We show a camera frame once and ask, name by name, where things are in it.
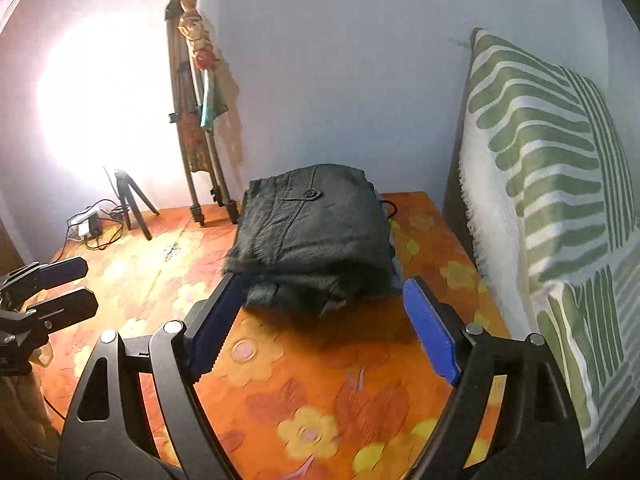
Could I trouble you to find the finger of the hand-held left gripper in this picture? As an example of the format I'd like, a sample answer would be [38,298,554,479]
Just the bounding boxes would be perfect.
[0,256,90,307]
[24,286,100,334]

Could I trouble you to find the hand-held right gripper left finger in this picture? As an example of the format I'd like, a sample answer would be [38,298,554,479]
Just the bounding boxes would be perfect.
[56,272,246,480]

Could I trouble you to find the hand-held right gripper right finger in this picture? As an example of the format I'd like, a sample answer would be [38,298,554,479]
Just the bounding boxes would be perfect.
[402,276,588,480]

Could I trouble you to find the grey checked pants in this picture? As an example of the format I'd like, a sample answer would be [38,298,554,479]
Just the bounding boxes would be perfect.
[223,163,397,311]

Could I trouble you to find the black power adapter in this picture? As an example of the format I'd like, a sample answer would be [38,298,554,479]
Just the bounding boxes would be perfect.
[74,212,104,241]

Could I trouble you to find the orange floral bedsheet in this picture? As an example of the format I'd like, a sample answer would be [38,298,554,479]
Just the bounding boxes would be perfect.
[20,191,512,480]

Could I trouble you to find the small black tripod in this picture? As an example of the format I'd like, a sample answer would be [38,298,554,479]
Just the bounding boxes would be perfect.
[111,169,161,241]

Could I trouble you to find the tall metal tripod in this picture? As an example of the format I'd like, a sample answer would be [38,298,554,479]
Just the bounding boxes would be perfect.
[164,0,240,227]

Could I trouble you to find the bright lamp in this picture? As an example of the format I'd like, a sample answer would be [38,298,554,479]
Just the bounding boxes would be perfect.
[36,10,168,196]

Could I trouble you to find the green striped white pillow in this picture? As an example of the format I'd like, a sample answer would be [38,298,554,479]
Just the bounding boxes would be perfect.
[457,27,640,467]

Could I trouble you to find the colourful cloth on tripod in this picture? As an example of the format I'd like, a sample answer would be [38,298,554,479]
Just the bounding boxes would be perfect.
[169,0,229,133]

